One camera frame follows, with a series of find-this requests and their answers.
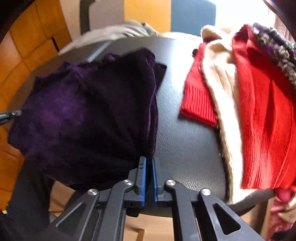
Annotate cream fleece garment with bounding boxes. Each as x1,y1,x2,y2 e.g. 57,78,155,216
201,25,254,204

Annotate person's left dark-sleeved forearm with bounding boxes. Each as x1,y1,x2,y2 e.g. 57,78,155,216
1,160,55,240

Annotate red knit sweater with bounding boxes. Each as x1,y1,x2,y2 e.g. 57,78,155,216
180,25,295,190

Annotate purple velvet embroidered top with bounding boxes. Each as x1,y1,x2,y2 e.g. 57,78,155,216
8,48,167,192

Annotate purple grey knitted garment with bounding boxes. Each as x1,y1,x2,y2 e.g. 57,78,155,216
252,23,295,87

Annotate pink garment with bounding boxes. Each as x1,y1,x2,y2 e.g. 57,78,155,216
266,188,295,240

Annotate light grey garment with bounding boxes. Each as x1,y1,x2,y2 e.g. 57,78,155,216
58,20,159,56

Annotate grey yellow blue headboard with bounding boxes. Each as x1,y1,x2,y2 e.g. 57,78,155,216
80,1,216,36

